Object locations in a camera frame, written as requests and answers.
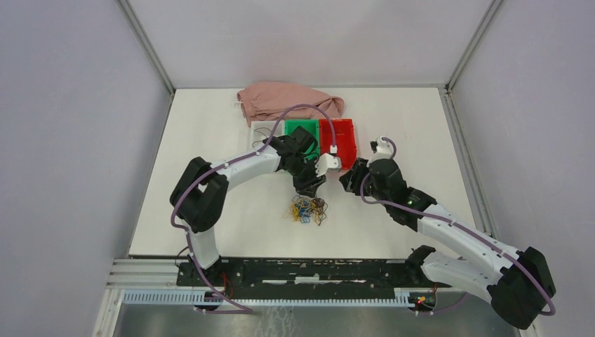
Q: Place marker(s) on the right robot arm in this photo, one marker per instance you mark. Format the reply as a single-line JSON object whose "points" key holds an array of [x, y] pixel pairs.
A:
{"points": [[516, 283]]}

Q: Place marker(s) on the green plastic bin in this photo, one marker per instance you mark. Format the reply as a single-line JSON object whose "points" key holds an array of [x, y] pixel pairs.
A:
{"points": [[310, 125]]}

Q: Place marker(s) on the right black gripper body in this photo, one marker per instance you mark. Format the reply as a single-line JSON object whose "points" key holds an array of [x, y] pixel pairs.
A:
{"points": [[369, 189]]}

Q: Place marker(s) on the pink cloth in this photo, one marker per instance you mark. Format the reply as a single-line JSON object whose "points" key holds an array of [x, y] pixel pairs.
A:
{"points": [[267, 100]]}

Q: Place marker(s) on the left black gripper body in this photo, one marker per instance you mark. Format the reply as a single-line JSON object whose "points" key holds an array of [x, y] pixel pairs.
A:
{"points": [[302, 168]]}

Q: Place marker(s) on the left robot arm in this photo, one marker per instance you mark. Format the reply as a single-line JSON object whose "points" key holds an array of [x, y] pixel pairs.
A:
{"points": [[199, 196]]}

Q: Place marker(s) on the clear plastic bin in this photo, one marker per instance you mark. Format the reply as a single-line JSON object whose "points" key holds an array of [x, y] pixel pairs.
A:
{"points": [[260, 131]]}

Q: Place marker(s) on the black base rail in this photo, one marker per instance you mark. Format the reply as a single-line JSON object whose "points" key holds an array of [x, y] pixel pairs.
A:
{"points": [[307, 279]]}

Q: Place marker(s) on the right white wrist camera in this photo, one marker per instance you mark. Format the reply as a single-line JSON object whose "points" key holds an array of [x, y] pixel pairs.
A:
{"points": [[382, 148]]}

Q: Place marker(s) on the red plastic bin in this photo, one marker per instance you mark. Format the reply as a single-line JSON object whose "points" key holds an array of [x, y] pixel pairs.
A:
{"points": [[345, 139]]}

